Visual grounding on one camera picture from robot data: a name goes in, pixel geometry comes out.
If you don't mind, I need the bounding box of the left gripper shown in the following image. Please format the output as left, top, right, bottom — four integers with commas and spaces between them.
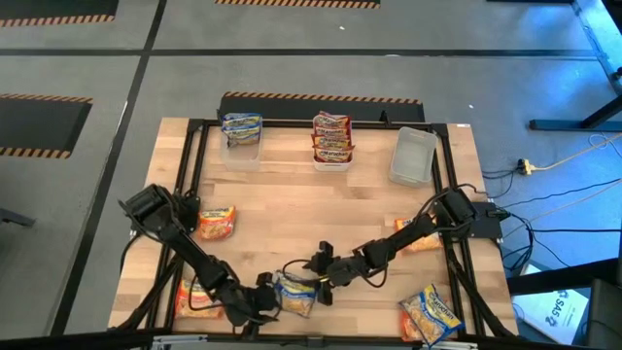
227, 271, 288, 340

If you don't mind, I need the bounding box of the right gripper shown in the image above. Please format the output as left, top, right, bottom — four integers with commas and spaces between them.
301, 241, 368, 306

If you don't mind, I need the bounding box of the orange Maruchan ramen packet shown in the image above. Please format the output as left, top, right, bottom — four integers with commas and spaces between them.
394, 217, 443, 253
400, 310, 424, 343
197, 205, 238, 241
174, 278, 225, 320

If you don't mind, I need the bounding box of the white plastic bin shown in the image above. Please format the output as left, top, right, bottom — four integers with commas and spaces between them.
311, 116, 356, 172

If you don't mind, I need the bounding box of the clear plastic bin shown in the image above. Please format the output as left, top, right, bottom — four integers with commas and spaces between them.
221, 114, 264, 173

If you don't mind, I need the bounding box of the grey plastic bin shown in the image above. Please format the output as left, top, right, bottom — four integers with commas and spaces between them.
389, 125, 438, 189

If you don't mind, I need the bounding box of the white printed cardboard box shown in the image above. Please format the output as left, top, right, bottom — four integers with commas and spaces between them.
512, 288, 592, 346

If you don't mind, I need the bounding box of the black metal beam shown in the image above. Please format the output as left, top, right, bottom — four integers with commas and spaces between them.
504, 256, 622, 297

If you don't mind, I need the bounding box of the grey metal foot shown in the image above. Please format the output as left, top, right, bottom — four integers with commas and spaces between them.
0, 207, 36, 228

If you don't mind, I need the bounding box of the dark grey container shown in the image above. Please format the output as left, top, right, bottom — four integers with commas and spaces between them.
585, 279, 622, 350

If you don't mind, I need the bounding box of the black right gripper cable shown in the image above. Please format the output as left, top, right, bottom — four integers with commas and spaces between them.
281, 257, 320, 283

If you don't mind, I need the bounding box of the black metal table frame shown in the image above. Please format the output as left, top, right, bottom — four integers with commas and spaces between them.
114, 118, 519, 341

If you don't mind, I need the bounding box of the beige floor cable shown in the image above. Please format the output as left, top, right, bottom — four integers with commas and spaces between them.
532, 131, 622, 172

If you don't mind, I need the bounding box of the black metal desk frame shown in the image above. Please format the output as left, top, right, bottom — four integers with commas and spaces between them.
528, 0, 622, 132

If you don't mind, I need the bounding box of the black floor cable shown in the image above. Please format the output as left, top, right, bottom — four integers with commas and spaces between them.
502, 177, 622, 210

